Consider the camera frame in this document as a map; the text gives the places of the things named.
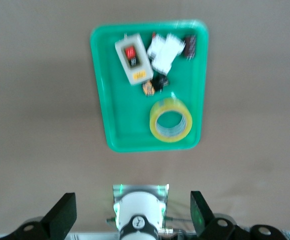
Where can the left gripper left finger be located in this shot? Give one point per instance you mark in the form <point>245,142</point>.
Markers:
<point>60,217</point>

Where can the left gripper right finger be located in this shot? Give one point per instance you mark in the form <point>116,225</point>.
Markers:
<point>200,212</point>

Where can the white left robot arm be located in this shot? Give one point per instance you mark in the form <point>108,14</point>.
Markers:
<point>140,205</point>

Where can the black orange push button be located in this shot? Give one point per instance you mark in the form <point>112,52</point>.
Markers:
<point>148,88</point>

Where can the yellow packing tape roll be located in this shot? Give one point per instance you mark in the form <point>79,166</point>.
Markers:
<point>171,105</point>

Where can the green plastic tray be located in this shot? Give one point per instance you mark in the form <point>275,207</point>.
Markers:
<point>125,120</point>

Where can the grey on-off switch box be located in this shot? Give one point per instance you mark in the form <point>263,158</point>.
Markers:
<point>137,70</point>

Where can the dark cylindrical capacitor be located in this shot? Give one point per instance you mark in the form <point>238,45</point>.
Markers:
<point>190,47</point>

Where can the white circuit breaker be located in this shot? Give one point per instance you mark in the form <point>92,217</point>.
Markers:
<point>165,53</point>

